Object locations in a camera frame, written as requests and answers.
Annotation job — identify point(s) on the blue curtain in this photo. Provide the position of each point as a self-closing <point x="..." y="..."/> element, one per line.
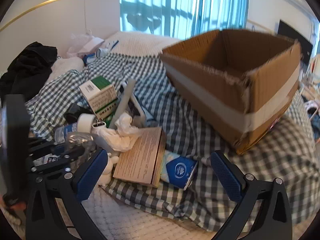
<point x="175" y="5"/>

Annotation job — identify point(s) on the small white figurine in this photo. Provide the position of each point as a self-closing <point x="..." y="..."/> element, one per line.
<point x="112" y="161"/>

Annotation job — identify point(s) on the white tape roll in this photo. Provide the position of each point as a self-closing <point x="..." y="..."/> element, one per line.
<point x="83" y="122"/>

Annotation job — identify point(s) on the blue clothes pile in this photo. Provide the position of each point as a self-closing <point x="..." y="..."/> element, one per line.
<point x="313" y="122"/>

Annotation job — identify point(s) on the black shiny pouch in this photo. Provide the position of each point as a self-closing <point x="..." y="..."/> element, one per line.
<point x="75" y="112"/>

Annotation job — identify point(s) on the brown cardboard box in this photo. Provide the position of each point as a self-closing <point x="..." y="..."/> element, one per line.
<point x="212" y="87"/>

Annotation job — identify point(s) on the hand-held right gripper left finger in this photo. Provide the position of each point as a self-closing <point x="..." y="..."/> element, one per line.
<point x="92" y="177"/>

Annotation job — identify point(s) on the blue and white packet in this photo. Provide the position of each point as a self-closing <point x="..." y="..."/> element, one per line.
<point x="100" y="52"/>

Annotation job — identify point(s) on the black cloth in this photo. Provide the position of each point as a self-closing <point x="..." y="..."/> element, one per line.
<point x="27" y="67"/>

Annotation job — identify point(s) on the clear plastic bottle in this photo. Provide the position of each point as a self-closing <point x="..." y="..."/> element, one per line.
<point x="67" y="131"/>

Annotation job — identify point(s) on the blue tissue packet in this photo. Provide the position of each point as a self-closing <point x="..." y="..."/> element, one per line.
<point x="178" y="170"/>

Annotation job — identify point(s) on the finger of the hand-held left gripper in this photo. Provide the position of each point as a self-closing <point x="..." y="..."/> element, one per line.
<point x="42" y="145"/>
<point x="60" y="158"/>

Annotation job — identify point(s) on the green checked cloth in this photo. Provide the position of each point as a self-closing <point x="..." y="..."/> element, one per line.
<point x="175" y="130"/>

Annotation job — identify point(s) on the crumpled white tissue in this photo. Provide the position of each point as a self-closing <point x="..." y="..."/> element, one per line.
<point x="122" y="132"/>

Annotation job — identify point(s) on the black television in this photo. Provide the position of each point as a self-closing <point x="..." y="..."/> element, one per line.
<point x="290" y="33"/>

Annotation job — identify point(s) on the green and white carton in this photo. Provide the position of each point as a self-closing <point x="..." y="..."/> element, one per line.
<point x="102" y="97"/>

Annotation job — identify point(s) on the brown printed flat box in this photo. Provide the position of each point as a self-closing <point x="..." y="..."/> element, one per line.
<point x="140" y="155"/>

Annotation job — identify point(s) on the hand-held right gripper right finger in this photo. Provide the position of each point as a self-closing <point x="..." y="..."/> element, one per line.
<point x="226" y="177"/>

